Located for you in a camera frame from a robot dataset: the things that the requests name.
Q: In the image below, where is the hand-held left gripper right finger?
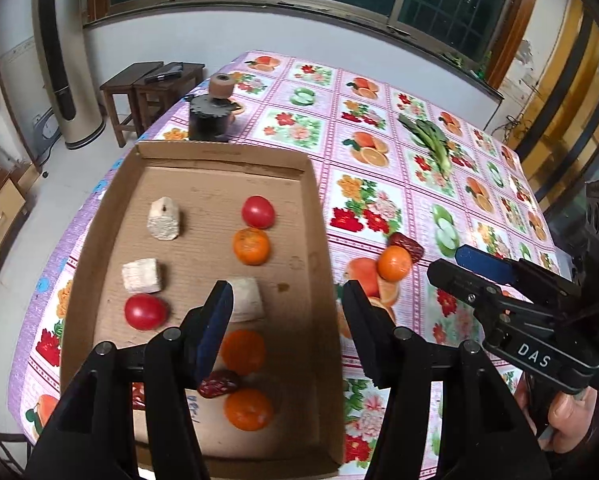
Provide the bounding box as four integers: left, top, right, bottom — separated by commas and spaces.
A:
340, 281, 553, 480

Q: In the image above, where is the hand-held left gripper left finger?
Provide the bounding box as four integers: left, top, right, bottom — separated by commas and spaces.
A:
24, 281, 235, 480

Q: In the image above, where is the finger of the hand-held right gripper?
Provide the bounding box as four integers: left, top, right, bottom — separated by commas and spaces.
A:
455, 245, 580, 306
427, 259, 597, 346

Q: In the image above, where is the orange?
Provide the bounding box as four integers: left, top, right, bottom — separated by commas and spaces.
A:
219, 330, 266, 376
224, 388, 274, 432
232, 227, 271, 266
377, 246, 413, 282

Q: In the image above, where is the white corn cob piece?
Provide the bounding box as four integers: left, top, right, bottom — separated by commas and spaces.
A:
226, 277, 266, 323
146, 196, 184, 241
122, 258, 164, 294

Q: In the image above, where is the red tomato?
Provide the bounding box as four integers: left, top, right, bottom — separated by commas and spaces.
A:
242, 196, 275, 229
124, 294, 169, 332

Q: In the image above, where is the cardboard box tray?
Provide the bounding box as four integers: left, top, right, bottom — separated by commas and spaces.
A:
59, 141, 345, 478

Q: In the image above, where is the person's right hand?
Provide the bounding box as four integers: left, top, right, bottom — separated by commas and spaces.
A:
515, 375, 599, 453

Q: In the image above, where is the fruit print tablecloth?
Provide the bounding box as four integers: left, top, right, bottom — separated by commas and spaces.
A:
6, 50, 565, 476

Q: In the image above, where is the green leafy vegetable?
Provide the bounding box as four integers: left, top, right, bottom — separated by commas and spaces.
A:
397, 112, 455, 176

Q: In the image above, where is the black cylinder container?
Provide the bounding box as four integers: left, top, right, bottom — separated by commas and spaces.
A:
186, 95, 237, 142

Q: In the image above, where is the wooden television cabinet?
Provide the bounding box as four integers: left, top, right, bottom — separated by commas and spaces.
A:
0, 162, 42, 286

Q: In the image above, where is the wooden spool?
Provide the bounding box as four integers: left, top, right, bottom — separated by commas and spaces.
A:
209, 74, 235, 101

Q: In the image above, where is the dark wooden stool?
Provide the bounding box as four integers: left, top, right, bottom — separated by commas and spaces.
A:
100, 61, 164, 148
133, 63, 205, 131

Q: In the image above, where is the black flat device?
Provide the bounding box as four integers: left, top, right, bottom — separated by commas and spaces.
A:
144, 62, 184, 83

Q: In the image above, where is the tower air conditioner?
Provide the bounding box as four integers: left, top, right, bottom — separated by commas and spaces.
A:
32, 0, 106, 150

